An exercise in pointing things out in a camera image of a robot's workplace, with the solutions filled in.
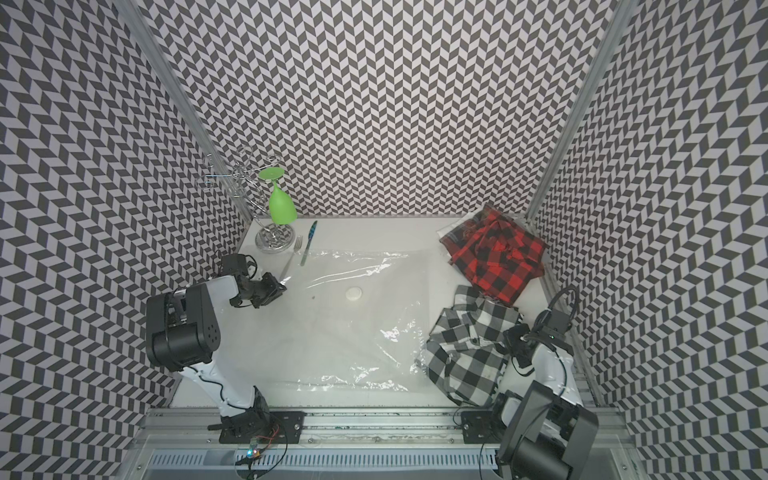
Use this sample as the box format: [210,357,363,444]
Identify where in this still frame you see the black white plaid shirt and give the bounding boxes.
[416,286,523,408]

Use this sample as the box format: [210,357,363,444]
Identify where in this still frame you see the clear plastic vacuum bag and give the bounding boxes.
[230,247,436,394]

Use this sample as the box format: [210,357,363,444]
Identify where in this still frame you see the red black buffalo plaid shirt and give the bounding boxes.
[437,204,520,264]

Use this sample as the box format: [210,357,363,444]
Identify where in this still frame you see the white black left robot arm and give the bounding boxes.
[145,274,271,428]

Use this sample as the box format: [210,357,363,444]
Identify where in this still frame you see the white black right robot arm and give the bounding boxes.
[495,324,599,479]

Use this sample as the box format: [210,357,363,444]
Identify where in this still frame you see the white round bag valve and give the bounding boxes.
[345,287,363,302]

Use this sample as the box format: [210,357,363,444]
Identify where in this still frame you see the small clear fork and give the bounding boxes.
[280,235,303,283]

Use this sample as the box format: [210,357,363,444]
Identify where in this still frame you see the blue green pen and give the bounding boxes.
[300,220,318,267]

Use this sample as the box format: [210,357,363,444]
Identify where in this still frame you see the green plastic wine glass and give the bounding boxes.
[259,167,298,225]

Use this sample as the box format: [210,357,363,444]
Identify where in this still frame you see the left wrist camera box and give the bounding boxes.
[219,254,258,279]

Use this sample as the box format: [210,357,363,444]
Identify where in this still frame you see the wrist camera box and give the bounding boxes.
[219,254,258,279]
[544,309,573,336]

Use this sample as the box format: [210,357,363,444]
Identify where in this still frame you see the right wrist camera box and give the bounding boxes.
[544,309,573,336]

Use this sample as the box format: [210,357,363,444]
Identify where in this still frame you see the black corrugated cable conduit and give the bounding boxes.
[533,284,582,337]

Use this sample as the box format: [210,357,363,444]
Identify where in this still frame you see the aluminium frame right floor rail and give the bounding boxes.
[540,247,608,407]

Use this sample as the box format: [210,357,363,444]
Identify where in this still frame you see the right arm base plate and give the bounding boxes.
[460,410,507,445]

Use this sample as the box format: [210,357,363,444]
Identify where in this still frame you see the right electronics board with wires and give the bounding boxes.
[478,436,525,480]

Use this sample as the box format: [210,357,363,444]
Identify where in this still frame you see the electronics board with wires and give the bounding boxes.
[478,436,525,480]
[233,430,290,480]

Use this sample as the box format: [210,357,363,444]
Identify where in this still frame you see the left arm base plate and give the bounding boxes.
[208,411,306,444]

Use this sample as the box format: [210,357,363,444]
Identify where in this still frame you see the left electronics board with wires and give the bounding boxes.
[233,430,290,480]

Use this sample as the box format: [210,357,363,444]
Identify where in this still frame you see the aluminium front rail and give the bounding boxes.
[140,407,631,448]

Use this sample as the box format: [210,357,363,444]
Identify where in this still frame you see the aluminium frame corner post right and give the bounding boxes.
[525,0,639,223]

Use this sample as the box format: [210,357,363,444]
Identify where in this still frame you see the aluminium frame corner post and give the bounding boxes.
[525,0,639,223]
[113,0,252,224]

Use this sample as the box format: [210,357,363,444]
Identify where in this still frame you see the aluminium frame corner post left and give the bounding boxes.
[113,0,252,224]

